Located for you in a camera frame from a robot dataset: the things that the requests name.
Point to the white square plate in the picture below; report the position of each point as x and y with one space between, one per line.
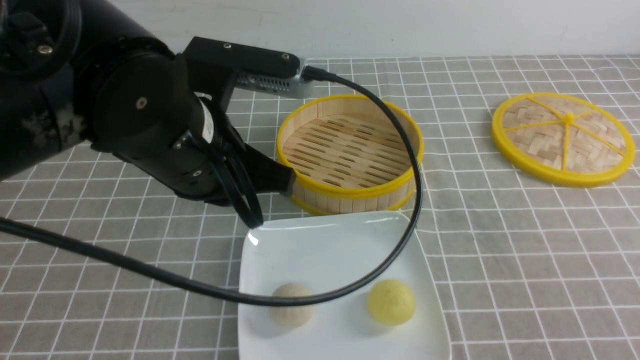
326 253

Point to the white steamed bun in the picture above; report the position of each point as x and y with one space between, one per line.
292 318

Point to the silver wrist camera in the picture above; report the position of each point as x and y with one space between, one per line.
272 84

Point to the yellow steamed bun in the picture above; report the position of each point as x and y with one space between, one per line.
391 302

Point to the grey checked tablecloth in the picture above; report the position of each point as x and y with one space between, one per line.
523 269

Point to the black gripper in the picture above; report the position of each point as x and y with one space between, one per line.
167 117

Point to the woven bamboo steamer lid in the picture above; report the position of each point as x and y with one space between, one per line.
562 139

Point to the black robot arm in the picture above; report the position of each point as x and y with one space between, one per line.
75 71

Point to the bamboo steamer basket yellow rim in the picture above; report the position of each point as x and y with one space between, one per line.
347 156

